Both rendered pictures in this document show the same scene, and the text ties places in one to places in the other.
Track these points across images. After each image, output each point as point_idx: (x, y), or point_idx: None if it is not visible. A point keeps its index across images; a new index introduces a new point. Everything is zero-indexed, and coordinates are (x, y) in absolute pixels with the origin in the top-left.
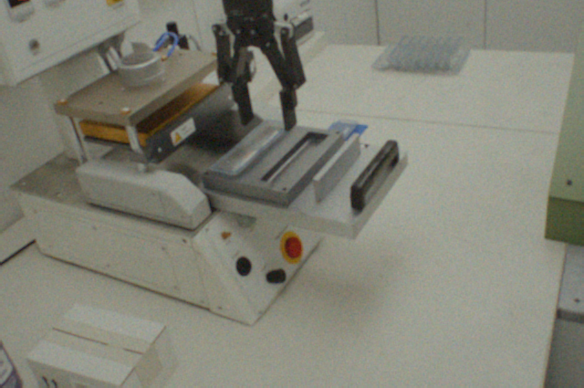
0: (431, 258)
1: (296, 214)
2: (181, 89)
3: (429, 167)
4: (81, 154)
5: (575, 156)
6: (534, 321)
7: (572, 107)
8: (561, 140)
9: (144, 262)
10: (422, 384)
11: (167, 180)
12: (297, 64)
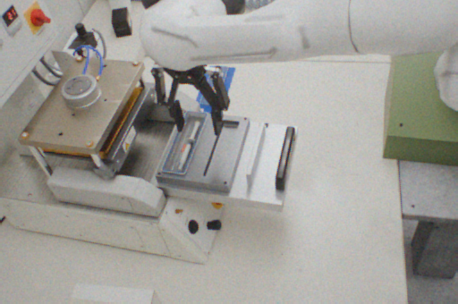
0: (312, 186)
1: (236, 198)
2: (122, 107)
3: (291, 104)
4: (46, 167)
5: (403, 106)
6: (390, 227)
7: (399, 70)
8: (394, 95)
9: (114, 233)
10: (332, 289)
11: (131, 185)
12: (224, 94)
